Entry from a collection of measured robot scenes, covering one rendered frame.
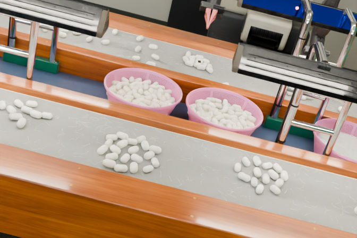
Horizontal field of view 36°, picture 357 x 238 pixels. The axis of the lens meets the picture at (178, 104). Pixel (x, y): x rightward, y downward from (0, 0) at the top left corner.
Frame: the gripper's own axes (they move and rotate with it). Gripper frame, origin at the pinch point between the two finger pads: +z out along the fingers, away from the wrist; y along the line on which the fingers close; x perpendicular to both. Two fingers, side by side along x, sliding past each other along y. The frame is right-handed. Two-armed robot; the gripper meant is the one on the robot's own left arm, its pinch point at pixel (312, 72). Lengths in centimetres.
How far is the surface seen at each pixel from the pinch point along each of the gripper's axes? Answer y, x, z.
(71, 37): -94, -1, 11
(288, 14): -17.8, -28.0, -5.4
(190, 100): -44, -18, 31
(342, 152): 9.2, -21.8, 37.0
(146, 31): -68, 12, -6
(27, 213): -77, -55, 84
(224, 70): -33.5, 3.4, 6.8
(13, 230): -80, -50, 89
